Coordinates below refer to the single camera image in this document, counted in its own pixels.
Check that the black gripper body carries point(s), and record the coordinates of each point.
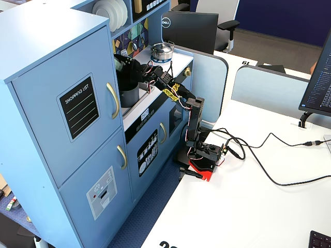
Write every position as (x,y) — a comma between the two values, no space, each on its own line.
(128,67)

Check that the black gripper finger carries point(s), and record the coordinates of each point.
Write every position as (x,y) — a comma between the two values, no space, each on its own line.
(127,61)
(135,77)

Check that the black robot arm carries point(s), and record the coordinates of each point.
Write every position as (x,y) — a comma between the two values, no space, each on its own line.
(194,116)

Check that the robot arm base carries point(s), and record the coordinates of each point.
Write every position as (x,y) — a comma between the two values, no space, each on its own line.
(203,171)

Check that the metal toy slotted spatula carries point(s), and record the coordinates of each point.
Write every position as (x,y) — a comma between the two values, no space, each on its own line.
(123,53)

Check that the metal toy ladle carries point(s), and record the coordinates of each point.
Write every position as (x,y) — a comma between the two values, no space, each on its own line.
(134,46)

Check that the gray printed pot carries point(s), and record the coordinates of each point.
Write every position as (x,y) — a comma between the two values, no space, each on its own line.
(130,98)

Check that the gray toy sink basin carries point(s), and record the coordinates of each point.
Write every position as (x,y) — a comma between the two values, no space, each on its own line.
(144,96)

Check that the metal hanging toy utensil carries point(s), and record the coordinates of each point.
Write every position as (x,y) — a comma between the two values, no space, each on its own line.
(142,39)

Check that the steel toy pot with lid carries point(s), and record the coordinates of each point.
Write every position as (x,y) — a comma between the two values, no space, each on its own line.
(162,51)

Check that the gold stove knob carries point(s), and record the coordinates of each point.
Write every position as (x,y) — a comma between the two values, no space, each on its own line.
(187,72)

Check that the blue oven door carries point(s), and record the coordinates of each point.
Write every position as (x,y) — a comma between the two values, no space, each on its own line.
(178,108)

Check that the white toy plate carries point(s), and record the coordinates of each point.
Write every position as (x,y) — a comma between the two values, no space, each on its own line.
(119,13)
(126,11)
(103,11)

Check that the black toy microwave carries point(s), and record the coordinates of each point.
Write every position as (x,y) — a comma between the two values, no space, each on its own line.
(151,7)

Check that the black Dell monitor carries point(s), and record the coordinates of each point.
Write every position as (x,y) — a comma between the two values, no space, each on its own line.
(191,31)

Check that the desk partition panel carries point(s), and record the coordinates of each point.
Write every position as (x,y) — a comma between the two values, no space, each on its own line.
(263,90)
(207,87)

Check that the black shopping list chalkboard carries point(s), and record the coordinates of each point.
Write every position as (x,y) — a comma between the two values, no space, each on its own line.
(78,108)

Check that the blue wooden toy kitchen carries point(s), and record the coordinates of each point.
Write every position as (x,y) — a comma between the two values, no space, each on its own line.
(51,51)

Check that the blue dishwasher door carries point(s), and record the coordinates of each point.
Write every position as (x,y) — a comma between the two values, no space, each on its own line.
(134,160)

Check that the white black office chair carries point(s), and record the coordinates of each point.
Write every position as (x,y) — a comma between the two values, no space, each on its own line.
(222,13)

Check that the blue upper fridge door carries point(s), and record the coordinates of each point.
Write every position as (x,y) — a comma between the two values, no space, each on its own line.
(38,111)

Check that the blue fridge door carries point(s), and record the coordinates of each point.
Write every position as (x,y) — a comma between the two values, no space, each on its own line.
(38,111)
(77,201)

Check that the robot controller board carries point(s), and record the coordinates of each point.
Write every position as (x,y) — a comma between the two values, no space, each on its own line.
(224,149)

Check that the black table clamp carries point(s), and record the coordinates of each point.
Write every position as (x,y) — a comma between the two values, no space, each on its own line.
(191,173)

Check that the gray ice dispenser decal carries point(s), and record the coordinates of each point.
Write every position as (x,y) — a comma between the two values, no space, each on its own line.
(102,193)

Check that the black monitor base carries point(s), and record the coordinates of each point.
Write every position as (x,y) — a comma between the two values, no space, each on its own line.
(274,68)

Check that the blue lower fridge door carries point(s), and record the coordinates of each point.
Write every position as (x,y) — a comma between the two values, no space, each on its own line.
(77,201)

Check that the black monitor stand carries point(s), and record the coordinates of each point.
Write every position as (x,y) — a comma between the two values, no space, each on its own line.
(304,119)

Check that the cardboard box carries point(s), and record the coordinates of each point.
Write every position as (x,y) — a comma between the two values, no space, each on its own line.
(3,187)

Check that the black monitor showing text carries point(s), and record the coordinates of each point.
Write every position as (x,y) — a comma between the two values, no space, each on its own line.
(320,85)

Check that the black USB adapter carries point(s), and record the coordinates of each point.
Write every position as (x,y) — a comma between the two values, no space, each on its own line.
(314,143)

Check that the silver laptop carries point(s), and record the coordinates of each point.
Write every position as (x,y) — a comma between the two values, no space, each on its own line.
(328,143)

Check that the black keyboard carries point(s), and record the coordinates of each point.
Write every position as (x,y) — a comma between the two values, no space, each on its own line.
(320,240)

